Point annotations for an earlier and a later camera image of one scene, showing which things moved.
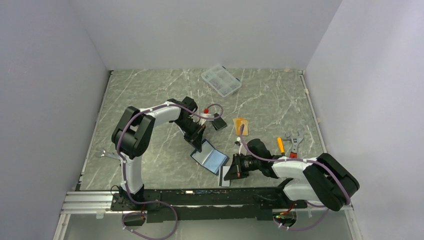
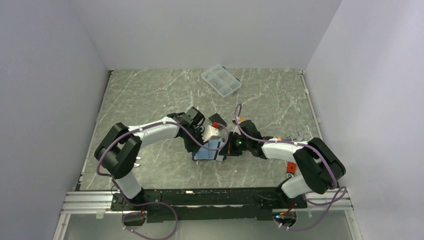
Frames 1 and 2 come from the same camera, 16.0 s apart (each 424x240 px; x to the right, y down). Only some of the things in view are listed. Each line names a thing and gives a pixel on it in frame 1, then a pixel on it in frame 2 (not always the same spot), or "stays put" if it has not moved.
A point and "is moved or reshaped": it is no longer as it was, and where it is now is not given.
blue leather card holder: [210, 157] is moved or reshaped
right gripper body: [248, 164] -> [236, 144]
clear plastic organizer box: [221, 80] stays put
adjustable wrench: [295, 142] stays put
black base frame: [186, 205] stays put
